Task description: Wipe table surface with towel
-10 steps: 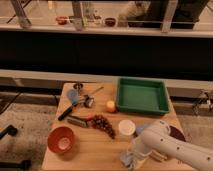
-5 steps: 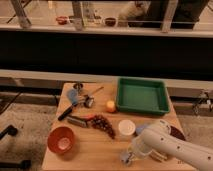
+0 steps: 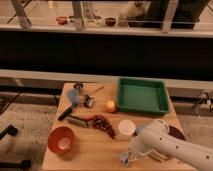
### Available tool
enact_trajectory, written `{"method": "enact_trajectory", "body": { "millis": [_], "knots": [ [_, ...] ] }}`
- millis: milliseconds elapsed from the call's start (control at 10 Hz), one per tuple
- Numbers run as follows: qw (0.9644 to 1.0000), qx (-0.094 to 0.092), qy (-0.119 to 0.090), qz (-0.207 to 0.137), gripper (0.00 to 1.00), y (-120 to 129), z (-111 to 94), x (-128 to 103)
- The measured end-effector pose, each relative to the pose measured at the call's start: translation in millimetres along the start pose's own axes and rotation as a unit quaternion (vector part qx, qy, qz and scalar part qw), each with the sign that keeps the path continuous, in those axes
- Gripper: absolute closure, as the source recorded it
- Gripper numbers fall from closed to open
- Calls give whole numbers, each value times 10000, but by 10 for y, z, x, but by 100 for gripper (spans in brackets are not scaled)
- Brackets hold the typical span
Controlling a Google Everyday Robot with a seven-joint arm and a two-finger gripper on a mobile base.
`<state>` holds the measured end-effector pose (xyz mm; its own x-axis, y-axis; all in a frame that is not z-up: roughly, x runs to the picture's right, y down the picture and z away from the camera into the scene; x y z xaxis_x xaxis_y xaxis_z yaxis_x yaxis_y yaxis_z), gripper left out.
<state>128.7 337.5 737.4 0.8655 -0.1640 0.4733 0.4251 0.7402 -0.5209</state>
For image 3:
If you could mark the light blue towel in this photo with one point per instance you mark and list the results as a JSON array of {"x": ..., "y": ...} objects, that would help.
[{"x": 125, "y": 157}]

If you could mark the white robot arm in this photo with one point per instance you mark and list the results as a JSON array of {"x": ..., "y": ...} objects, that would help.
[{"x": 154, "y": 135}]

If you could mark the orange fruit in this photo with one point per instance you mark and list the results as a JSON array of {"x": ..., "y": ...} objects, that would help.
[{"x": 111, "y": 106}]

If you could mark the metal measuring cup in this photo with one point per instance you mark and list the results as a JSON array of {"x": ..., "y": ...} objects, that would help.
[{"x": 89, "y": 99}]

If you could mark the small metal strainer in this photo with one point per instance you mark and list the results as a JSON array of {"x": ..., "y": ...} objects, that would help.
[{"x": 78, "y": 87}]

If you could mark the bunch of dark grapes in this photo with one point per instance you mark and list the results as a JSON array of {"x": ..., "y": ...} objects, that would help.
[{"x": 102, "y": 123}]

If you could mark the green plastic tray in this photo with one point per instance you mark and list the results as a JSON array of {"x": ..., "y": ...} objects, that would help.
[{"x": 142, "y": 96}]

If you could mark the white plastic cup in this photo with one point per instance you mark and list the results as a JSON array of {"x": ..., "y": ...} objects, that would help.
[{"x": 126, "y": 128}]

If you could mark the dark bowl in background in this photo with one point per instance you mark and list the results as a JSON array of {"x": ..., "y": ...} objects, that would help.
[{"x": 110, "y": 22}]

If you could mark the orange bowl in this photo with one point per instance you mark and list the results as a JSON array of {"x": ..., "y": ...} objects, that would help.
[{"x": 61, "y": 140}]

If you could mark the person in background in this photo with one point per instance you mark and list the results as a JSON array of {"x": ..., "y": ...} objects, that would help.
[{"x": 150, "y": 13}]

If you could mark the red bowl in background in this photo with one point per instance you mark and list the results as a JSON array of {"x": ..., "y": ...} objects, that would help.
[{"x": 62, "y": 20}]

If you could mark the purple bowl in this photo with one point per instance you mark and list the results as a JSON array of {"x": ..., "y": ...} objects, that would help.
[{"x": 173, "y": 131}]

